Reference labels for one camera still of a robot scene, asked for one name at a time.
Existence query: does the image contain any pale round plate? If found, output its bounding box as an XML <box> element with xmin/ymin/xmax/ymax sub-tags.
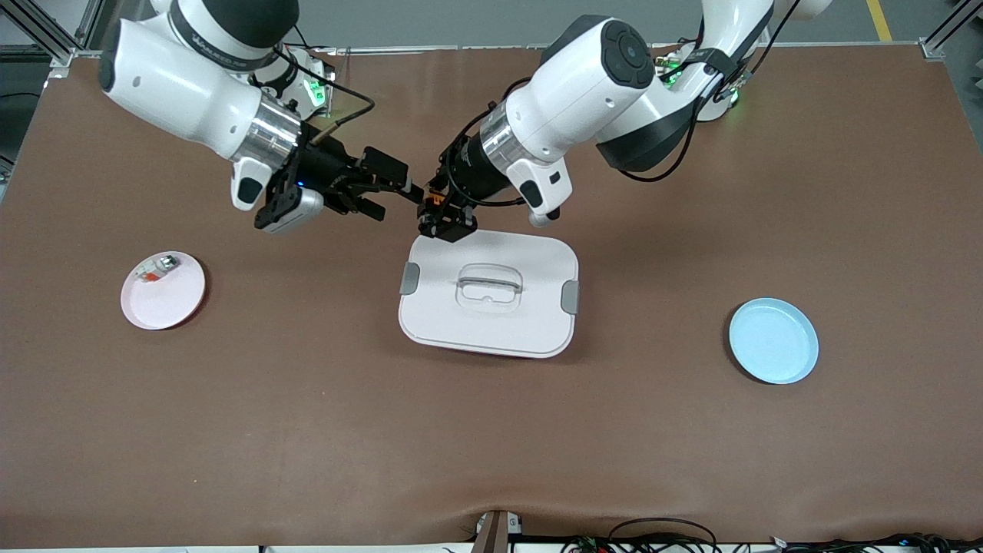
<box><xmin>121</xmin><ymin>250</ymin><xmax>207</xmax><ymax>331</ymax></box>

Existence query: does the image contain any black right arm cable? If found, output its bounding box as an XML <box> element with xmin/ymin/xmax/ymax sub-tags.
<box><xmin>273</xmin><ymin>46</ymin><xmax>377</xmax><ymax>147</ymax></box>

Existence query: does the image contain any camera mount post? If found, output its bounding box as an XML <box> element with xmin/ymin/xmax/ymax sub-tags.
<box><xmin>472</xmin><ymin>509</ymin><xmax>525</xmax><ymax>553</ymax></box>

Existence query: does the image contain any aluminium table edge rail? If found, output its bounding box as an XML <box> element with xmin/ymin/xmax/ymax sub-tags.
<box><xmin>73</xmin><ymin>43</ymin><xmax>934</xmax><ymax>61</ymax></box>

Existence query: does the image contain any aluminium frame post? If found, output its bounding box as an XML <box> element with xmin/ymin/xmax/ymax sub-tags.
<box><xmin>922</xmin><ymin>0</ymin><xmax>983</xmax><ymax>62</ymax></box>
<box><xmin>0</xmin><ymin>0</ymin><xmax>104</xmax><ymax>71</ymax></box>

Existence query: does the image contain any light blue round plate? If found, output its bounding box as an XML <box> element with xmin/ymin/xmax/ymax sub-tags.
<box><xmin>728</xmin><ymin>297</ymin><xmax>819</xmax><ymax>386</ymax></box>

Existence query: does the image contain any black looped cable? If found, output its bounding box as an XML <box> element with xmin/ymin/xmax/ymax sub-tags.
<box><xmin>609</xmin><ymin>518</ymin><xmax>719</xmax><ymax>553</ymax></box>

